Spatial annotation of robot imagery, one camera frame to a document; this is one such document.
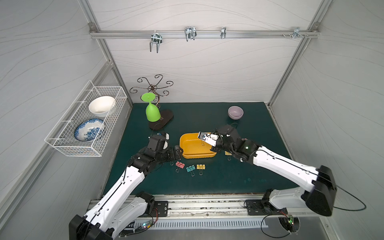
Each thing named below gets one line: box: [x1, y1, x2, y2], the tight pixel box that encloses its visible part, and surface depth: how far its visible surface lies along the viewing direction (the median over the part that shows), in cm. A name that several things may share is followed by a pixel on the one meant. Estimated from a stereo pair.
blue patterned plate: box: [74, 118, 106, 142], surface depth 65 cm
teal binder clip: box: [186, 164, 196, 177], surface depth 87 cm
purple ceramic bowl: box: [227, 105, 244, 120], surface depth 113 cm
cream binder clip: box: [196, 164, 206, 176], surface depth 88 cm
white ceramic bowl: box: [88, 96, 116, 118], surface depth 73 cm
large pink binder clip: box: [175, 161, 185, 173], surface depth 89 cm
